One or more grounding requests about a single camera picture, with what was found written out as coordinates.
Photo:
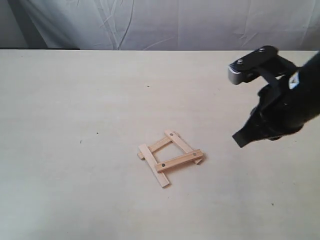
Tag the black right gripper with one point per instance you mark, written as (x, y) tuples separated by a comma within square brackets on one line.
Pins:
[(269, 120)]

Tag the wooden stick with holes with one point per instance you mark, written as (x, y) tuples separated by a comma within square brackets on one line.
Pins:
[(180, 160), (180, 143)]

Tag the plain wooden stick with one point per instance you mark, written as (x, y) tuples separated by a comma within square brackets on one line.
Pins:
[(148, 156), (157, 146)]

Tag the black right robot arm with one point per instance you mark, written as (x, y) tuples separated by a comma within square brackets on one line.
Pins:
[(303, 92)]

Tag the white backdrop cloth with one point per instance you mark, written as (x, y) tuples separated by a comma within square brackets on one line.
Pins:
[(164, 25)]

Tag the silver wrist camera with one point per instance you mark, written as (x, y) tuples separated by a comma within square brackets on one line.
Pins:
[(263, 62)]

